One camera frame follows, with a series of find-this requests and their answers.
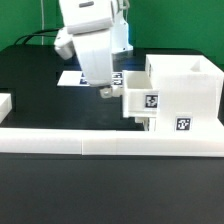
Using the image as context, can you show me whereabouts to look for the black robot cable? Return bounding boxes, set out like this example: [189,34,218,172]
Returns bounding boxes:
[13,29,63,46]

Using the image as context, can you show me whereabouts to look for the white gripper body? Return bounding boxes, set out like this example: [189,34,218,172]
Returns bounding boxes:
[54,28,113,80]

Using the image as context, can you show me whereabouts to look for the white obstacle fence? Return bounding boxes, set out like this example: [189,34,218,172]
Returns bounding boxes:
[0,93,224,157]

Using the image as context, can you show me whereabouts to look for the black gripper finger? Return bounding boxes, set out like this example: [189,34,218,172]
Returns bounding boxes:
[99,86,113,99]

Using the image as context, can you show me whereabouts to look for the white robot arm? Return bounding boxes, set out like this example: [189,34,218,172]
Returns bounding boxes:
[54,0,133,98]

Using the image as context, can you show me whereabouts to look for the white marker sheet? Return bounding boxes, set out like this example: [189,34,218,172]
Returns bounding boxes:
[57,71,123,87]

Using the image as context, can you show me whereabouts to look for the white drawer box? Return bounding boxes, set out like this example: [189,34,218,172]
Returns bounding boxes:
[135,117,156,132]
[112,70,159,118]

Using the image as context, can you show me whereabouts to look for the white drawer cabinet housing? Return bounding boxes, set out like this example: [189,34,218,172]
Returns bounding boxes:
[145,54,224,132]

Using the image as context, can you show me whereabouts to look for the white drawer box front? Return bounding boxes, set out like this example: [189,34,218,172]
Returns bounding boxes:
[135,117,156,132]

